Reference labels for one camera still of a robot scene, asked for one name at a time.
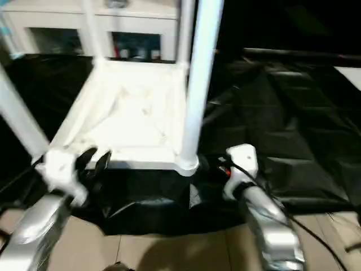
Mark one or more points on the grey curtain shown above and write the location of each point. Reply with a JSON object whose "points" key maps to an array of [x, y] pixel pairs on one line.
{"points": [[4, 34]]}

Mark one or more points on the grey metal bar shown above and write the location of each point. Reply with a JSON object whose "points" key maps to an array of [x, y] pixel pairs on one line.
{"points": [[296, 54]]}

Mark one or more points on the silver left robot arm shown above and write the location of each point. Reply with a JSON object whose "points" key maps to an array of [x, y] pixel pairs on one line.
{"points": [[36, 226]]}

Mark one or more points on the white plastic table leg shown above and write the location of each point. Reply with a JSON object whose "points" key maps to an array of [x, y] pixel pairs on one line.
{"points": [[94, 31], [200, 70], [19, 113], [184, 31]]}

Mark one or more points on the white cabinet with glass doors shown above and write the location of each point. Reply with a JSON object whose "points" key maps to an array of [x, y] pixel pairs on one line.
{"points": [[56, 17]]}

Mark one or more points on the white flat panel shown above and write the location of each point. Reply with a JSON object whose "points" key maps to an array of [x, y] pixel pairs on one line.
{"points": [[349, 77]]}

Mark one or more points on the red bottle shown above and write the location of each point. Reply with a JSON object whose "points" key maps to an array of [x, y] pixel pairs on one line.
{"points": [[116, 49]]}

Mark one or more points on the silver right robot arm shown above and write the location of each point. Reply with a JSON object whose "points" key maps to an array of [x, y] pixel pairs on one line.
{"points": [[270, 226]]}

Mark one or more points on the black mat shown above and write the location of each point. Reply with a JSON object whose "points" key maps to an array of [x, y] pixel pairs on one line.
{"points": [[282, 127]]}

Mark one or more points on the thin black rod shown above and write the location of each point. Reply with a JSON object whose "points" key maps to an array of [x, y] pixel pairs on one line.
{"points": [[353, 246]]}

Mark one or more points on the large black case yellow label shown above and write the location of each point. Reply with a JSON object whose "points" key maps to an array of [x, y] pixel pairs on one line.
{"points": [[231, 25]]}

